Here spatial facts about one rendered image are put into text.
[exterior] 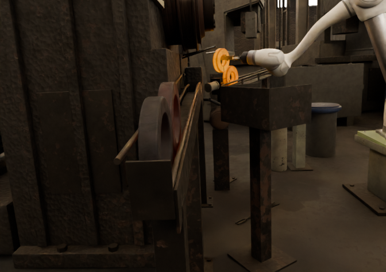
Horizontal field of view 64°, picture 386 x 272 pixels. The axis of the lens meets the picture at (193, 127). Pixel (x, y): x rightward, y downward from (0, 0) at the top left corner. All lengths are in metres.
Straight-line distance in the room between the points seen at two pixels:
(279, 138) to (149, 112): 1.88
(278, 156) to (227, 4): 2.54
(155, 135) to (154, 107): 0.06
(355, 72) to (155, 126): 3.76
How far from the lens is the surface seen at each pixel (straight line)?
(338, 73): 4.02
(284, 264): 1.40
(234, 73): 2.20
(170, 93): 0.70
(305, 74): 3.80
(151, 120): 0.52
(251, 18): 4.09
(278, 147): 2.36
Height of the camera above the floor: 0.80
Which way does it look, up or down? 11 degrees down
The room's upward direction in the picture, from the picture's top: 3 degrees counter-clockwise
